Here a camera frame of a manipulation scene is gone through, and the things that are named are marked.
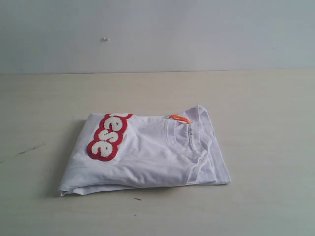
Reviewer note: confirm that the white t-shirt red Chinese patch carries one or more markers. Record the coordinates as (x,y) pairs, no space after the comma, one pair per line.
(124,151)

